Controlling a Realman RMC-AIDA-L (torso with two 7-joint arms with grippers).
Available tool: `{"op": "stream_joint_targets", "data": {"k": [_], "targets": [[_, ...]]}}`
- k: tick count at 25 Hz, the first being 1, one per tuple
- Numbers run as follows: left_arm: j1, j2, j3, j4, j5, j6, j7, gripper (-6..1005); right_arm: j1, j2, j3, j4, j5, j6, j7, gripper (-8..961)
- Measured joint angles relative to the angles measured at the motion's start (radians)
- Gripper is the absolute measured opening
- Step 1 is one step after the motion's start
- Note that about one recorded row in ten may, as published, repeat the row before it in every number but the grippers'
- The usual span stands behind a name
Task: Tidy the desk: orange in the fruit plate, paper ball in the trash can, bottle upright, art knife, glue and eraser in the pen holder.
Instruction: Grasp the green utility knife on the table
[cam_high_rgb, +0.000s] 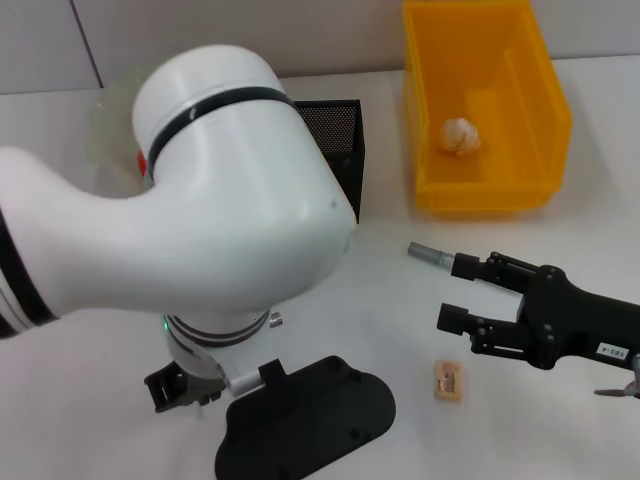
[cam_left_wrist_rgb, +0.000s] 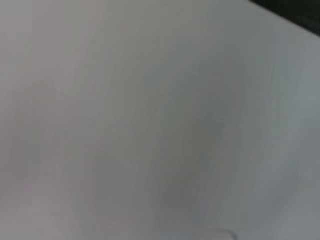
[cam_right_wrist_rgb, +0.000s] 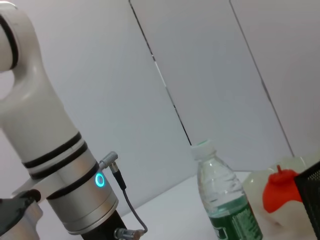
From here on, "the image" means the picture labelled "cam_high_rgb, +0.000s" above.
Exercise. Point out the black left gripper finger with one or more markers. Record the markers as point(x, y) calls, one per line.
point(170, 390)

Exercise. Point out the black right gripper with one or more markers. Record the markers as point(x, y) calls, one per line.
point(575, 320)

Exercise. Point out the paper ball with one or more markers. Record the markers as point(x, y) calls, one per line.
point(460, 137)

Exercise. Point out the red-orange toy fruit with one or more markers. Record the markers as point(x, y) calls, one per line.
point(142, 161)

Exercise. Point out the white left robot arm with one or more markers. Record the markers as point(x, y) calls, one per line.
point(225, 200)

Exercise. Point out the silver marker pen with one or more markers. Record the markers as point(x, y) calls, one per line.
point(430, 252)

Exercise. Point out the beige eraser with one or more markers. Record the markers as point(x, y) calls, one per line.
point(448, 380)

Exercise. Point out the black mesh pen holder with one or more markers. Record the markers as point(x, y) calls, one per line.
point(345, 140)

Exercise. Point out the translucent wavy fruit plate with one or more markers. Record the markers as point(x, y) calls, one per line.
point(112, 125)

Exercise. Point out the yellow plastic bin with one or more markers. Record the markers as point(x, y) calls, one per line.
point(500, 195)

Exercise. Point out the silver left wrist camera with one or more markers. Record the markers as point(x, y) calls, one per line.
point(310, 420)

